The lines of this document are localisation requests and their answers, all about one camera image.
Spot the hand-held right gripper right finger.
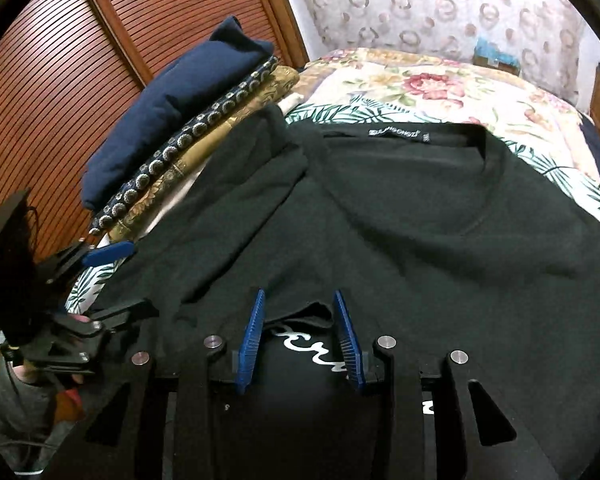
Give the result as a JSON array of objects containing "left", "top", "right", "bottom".
[{"left": 332, "top": 289, "right": 556, "bottom": 480}]

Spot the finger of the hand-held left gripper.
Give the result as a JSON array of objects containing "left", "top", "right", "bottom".
[
  {"left": 40, "top": 240, "right": 137, "bottom": 287},
  {"left": 55, "top": 299, "right": 160, "bottom": 334}
]

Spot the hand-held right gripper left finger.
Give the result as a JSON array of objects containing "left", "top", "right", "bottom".
[{"left": 50, "top": 287, "right": 268, "bottom": 480}]

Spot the black t-shirt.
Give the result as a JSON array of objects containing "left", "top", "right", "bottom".
[{"left": 87, "top": 105, "right": 600, "bottom": 480}]

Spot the person's left forearm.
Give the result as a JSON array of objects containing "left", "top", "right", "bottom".
[{"left": 0, "top": 360, "right": 87, "bottom": 471}]

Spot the dark circle-patterned folded cloth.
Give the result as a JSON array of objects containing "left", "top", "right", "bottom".
[{"left": 89, "top": 55, "right": 281, "bottom": 236}]

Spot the navy blue folded cloth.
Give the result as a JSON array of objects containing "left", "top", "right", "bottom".
[{"left": 82, "top": 16, "right": 276, "bottom": 209}]

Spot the gold patterned folded cloth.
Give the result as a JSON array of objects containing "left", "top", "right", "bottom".
[{"left": 107, "top": 65, "right": 301, "bottom": 242}]

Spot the wooden louvred wardrobe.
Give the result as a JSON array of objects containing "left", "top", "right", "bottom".
[{"left": 0, "top": 0, "right": 309, "bottom": 261}]

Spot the leaf print sheet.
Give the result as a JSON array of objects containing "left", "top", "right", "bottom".
[{"left": 65, "top": 100, "right": 600, "bottom": 311}]

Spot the floral blanket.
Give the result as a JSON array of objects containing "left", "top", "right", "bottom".
[{"left": 280, "top": 47, "right": 600, "bottom": 181}]

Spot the blue box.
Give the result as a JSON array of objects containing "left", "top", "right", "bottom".
[{"left": 472, "top": 37, "right": 522, "bottom": 72}]

